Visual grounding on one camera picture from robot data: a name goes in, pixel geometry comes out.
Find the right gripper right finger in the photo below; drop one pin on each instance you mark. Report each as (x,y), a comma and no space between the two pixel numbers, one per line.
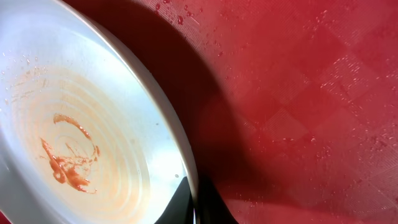
(211,207)

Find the white plate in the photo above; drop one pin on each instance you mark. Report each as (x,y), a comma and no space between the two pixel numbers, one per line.
(87,134)

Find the red plastic tray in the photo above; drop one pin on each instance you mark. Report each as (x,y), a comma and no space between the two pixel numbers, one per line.
(290,107)

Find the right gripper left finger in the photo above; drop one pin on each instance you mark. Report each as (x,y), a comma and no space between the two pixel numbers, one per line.
(180,209)

